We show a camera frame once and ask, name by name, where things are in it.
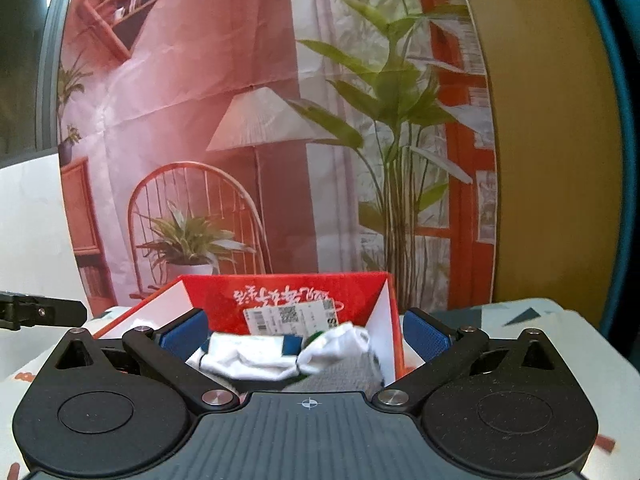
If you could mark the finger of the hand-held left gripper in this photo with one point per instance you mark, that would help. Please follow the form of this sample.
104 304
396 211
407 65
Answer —
55 311

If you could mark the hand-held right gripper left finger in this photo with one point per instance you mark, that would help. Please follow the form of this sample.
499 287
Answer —
186 336

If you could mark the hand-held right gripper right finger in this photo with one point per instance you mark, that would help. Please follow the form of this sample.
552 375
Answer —
426 337

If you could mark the white sock blue stripe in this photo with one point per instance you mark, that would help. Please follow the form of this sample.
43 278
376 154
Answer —
250 357

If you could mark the white sock green stripe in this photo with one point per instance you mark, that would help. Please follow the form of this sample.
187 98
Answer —
340 345

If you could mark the grey knitted cloth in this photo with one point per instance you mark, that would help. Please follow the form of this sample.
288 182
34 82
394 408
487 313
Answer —
340 377

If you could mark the red cardboard box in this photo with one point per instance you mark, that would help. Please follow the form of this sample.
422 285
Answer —
300 292

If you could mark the white board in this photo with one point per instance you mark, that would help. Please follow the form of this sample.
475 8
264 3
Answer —
30 235

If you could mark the wooden panel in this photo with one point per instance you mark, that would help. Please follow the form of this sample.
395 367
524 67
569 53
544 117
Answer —
550 160

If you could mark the printed backdrop cloth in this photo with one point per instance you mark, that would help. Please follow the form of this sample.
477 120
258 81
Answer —
200 110

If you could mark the teal curtain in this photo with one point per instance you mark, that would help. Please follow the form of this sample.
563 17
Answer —
629 210

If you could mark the grey window frame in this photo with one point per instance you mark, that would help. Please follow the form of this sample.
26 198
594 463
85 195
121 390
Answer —
50 60

